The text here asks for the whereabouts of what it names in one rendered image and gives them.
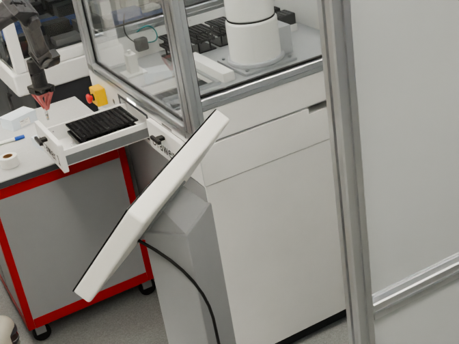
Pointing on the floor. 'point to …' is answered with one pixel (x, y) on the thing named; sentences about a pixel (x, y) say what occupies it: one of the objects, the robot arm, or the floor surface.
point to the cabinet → (271, 241)
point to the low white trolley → (61, 224)
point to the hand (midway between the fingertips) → (46, 107)
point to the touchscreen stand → (215, 281)
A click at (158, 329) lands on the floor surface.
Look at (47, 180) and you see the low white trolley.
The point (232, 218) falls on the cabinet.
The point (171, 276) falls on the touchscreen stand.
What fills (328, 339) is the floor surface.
